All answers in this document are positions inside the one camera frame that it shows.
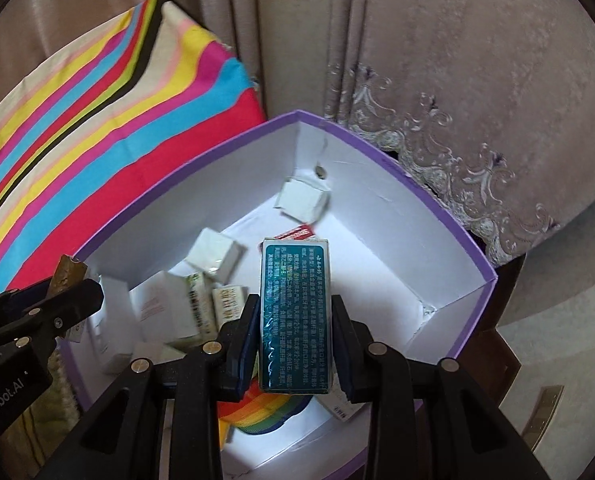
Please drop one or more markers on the teal and white box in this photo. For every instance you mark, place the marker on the teal and white box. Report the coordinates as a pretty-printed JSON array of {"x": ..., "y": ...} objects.
[{"x": 295, "y": 310}]

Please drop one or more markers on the dark wooden furniture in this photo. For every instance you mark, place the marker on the dark wooden furniture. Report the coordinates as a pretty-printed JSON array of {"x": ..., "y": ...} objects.
[{"x": 502, "y": 360}]

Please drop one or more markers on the purple cardboard box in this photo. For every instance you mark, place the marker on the purple cardboard box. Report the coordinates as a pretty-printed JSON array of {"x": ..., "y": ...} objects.
[{"x": 377, "y": 240}]

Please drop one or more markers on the multicolour striped tablecloth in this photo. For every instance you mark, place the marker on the multicolour striped tablecloth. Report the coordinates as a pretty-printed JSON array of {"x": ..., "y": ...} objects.
[{"x": 102, "y": 135}]

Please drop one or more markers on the white box pink print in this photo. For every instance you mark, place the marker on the white box pink print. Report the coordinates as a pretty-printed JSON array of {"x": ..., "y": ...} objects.
[{"x": 157, "y": 305}]

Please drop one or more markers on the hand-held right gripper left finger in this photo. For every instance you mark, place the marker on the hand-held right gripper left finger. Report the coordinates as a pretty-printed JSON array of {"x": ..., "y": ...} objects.
[{"x": 245, "y": 360}]

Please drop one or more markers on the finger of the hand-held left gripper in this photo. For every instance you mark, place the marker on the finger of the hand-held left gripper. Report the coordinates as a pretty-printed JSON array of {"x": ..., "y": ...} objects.
[
  {"x": 67, "y": 305},
  {"x": 12, "y": 300}
]

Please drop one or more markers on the white carton black text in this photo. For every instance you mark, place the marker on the white carton black text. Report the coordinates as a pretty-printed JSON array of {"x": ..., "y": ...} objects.
[{"x": 345, "y": 407}]

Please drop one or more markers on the plain white box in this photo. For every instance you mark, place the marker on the plain white box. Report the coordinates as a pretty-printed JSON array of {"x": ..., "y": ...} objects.
[
  {"x": 302, "y": 200},
  {"x": 212, "y": 252}
]

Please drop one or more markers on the gold edged panel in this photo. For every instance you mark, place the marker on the gold edged panel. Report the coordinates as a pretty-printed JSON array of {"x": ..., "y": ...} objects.
[{"x": 545, "y": 415}]

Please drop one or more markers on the red white small box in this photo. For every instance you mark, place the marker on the red white small box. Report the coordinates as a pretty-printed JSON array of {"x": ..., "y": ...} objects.
[{"x": 297, "y": 233}]

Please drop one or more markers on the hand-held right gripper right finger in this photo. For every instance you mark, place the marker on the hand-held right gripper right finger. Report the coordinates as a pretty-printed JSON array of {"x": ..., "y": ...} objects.
[{"x": 347, "y": 380}]

